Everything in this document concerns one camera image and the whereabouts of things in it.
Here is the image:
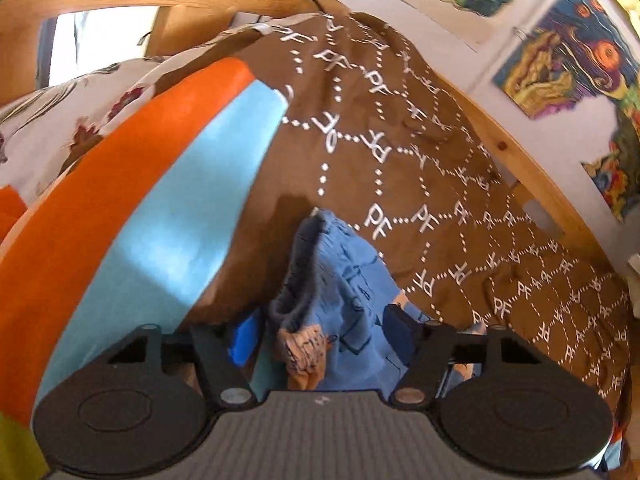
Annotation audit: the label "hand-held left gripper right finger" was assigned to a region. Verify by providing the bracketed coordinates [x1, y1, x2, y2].
[384, 304, 542, 407]

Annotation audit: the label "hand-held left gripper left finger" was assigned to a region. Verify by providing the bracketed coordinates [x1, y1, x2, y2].
[104, 309, 262, 407]

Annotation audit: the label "blue car print pants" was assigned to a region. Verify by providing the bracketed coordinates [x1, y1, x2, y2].
[265, 207, 482, 394]

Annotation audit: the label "brown multicolour printed blanket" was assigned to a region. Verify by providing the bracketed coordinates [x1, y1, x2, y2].
[0, 10, 632, 480]

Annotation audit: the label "white floral cloth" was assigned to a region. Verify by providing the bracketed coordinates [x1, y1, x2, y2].
[0, 24, 262, 203]

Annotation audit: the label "orange swirl wall poster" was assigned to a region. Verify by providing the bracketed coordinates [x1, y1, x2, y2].
[492, 0, 640, 122]

